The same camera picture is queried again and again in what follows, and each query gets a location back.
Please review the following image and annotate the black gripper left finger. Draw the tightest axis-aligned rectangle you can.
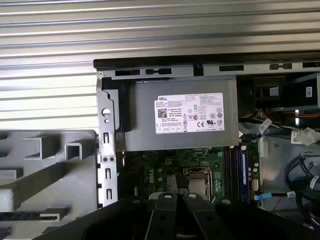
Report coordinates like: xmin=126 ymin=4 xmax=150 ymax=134
xmin=32 ymin=191 xmax=179 ymax=240

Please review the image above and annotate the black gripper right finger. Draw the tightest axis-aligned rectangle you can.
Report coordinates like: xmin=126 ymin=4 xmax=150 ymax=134
xmin=182 ymin=192 xmax=320 ymax=240

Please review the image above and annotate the black RAM slot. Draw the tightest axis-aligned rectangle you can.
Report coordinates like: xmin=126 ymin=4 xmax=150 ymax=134
xmin=235 ymin=147 xmax=242 ymax=203

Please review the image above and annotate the dark blue RAM stick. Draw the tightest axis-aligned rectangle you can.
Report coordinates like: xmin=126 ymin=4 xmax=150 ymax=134
xmin=240 ymin=147 xmax=252 ymax=204

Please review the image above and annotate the silver CPU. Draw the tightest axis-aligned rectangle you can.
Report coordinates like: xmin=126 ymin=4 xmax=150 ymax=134
xmin=189 ymin=177 xmax=205 ymax=194

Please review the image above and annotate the green motherboard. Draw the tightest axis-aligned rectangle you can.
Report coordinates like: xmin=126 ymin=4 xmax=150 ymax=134
xmin=116 ymin=146 xmax=261 ymax=205

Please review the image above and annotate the CPU socket with metal cover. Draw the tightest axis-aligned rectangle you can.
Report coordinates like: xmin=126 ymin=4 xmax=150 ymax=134
xmin=182 ymin=166 xmax=215 ymax=202

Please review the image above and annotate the black open PC case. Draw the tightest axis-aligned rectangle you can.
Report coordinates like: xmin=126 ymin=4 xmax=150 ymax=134
xmin=92 ymin=51 xmax=320 ymax=240

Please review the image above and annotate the grey power supply unit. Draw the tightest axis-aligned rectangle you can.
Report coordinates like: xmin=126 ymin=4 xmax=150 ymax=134
xmin=115 ymin=76 xmax=241 ymax=152

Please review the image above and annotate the white power supply label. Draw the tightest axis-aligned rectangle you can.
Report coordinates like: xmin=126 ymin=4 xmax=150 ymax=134
xmin=154 ymin=92 xmax=225 ymax=135

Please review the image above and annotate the grey plastic parts rack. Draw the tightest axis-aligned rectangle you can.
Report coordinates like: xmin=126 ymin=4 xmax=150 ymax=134
xmin=0 ymin=129 xmax=99 ymax=240

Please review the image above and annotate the grey metal drive cage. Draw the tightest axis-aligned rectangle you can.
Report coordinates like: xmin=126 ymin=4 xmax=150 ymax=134
xmin=268 ymin=72 xmax=320 ymax=112

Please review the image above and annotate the blue flat data cable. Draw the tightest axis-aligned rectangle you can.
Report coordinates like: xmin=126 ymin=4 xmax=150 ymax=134
xmin=253 ymin=191 xmax=300 ymax=201

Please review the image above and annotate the black cable bundle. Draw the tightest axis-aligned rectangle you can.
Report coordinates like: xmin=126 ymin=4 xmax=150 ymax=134
xmin=284 ymin=149 xmax=320 ymax=226

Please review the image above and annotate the yellow black wire bundle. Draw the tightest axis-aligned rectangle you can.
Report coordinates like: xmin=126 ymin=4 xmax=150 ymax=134
xmin=239 ymin=107 xmax=320 ymax=126

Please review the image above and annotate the white labelled cable connector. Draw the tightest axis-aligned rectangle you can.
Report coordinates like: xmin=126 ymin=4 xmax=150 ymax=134
xmin=289 ymin=126 xmax=318 ymax=145

